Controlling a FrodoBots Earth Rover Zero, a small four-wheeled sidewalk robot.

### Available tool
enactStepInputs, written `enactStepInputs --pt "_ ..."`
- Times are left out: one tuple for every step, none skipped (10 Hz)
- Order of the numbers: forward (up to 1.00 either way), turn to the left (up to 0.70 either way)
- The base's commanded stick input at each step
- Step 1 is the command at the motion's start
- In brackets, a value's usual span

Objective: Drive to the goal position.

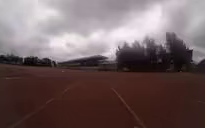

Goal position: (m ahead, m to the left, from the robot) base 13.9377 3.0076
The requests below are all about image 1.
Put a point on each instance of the group of dark trees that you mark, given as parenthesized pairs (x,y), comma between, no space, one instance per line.
(150,56)

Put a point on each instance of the grandstand with roof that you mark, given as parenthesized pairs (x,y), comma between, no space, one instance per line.
(86,60)

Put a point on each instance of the red running track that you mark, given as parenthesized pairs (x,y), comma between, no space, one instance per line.
(90,106)

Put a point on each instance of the distant row of trees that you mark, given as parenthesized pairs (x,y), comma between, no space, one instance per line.
(13,60)

